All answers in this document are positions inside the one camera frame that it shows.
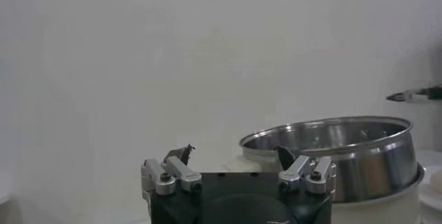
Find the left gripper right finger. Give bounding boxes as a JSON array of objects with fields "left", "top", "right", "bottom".
[{"left": 276, "top": 145, "right": 338, "bottom": 195}]

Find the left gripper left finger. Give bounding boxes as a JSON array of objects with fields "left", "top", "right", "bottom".
[{"left": 140, "top": 144, "right": 203, "bottom": 197}]

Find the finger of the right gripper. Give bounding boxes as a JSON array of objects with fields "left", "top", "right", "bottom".
[{"left": 385, "top": 86, "right": 442, "bottom": 104}]

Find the stainless steel steamer basket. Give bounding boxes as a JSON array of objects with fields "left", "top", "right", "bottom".
[{"left": 239, "top": 115, "right": 421, "bottom": 204}]

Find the white electric cooker pot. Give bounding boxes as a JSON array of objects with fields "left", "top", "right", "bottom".
[{"left": 223, "top": 155, "right": 426, "bottom": 224}]

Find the white round plate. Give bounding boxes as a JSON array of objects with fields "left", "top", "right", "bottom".
[{"left": 418, "top": 166, "right": 442, "bottom": 213}]

